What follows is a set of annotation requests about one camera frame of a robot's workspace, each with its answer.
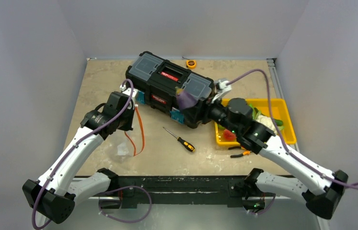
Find red pink peach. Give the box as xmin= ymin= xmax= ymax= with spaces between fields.
xmin=222 ymin=129 xmax=236 ymax=141

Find clear orange zip top bag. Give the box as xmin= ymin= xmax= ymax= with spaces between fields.
xmin=110 ymin=105 xmax=145 ymax=161

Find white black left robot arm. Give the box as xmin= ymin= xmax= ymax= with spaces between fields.
xmin=22 ymin=88 xmax=138 ymax=230

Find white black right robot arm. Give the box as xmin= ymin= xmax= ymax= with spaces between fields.
xmin=203 ymin=98 xmax=348 ymax=220

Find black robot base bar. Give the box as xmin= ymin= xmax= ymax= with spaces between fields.
xmin=97 ymin=168 xmax=276 ymax=210

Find black yellow screwdriver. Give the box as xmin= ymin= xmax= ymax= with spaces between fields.
xmin=163 ymin=127 xmax=196 ymax=152

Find black plastic toolbox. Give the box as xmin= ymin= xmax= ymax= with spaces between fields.
xmin=125 ymin=51 xmax=215 ymax=129

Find orange black pliers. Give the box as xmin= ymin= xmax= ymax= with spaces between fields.
xmin=228 ymin=146 xmax=251 ymax=158

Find white cauliflower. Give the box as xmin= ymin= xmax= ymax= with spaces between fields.
xmin=256 ymin=115 xmax=277 ymax=134

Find yellow tape measure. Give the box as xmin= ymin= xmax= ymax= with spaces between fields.
xmin=182 ymin=57 xmax=197 ymax=69

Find yellow plastic tray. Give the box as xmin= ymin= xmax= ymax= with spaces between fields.
xmin=214 ymin=98 xmax=297 ymax=147

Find green cucumber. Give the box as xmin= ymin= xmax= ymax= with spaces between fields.
xmin=274 ymin=119 xmax=284 ymax=130

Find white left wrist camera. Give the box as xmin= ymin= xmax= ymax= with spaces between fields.
xmin=119 ymin=84 xmax=139 ymax=109

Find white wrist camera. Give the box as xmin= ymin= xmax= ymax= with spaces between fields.
xmin=119 ymin=84 xmax=139 ymax=109
xmin=214 ymin=78 xmax=232 ymax=96

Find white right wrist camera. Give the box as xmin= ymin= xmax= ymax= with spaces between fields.
xmin=214 ymin=78 xmax=232 ymax=96

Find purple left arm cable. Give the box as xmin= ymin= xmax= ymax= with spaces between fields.
xmin=31 ymin=79 xmax=135 ymax=230

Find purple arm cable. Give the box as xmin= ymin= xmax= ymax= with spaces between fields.
xmin=31 ymin=79 xmax=135 ymax=230
xmin=226 ymin=69 xmax=358 ymax=192

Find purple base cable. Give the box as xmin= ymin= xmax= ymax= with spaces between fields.
xmin=98 ymin=185 xmax=153 ymax=224

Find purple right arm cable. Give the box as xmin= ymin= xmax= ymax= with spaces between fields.
xmin=226 ymin=69 xmax=358 ymax=192

